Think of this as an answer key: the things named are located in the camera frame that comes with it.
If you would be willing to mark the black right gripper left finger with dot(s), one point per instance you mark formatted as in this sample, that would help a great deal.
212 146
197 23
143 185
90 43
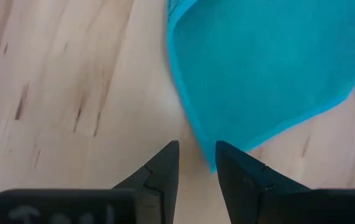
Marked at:
134 205

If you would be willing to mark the teal microfiber towel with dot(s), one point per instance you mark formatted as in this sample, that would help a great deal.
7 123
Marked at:
258 62

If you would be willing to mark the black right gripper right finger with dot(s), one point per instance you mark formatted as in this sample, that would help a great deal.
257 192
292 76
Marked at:
274 205

